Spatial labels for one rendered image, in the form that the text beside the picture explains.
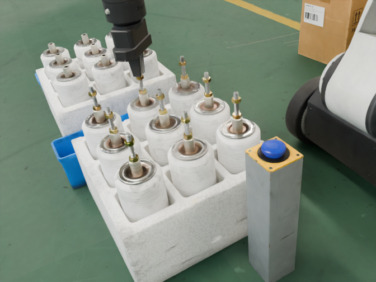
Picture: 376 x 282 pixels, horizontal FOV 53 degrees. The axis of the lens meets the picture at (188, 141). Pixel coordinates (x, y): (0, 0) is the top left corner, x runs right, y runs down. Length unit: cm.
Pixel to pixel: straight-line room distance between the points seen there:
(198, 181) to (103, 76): 55
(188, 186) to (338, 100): 34
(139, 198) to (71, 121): 52
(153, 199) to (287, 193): 25
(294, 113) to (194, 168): 44
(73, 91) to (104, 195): 45
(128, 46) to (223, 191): 37
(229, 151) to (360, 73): 29
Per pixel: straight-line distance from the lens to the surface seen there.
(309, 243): 93
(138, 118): 94
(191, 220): 78
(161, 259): 82
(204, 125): 88
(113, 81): 120
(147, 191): 72
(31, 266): 101
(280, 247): 78
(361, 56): 78
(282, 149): 64
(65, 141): 118
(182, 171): 76
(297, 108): 109
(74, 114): 118
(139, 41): 87
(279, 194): 67
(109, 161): 82
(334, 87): 79
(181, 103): 97
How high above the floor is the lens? 72
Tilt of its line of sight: 36 degrees down
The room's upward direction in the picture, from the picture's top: 8 degrees counter-clockwise
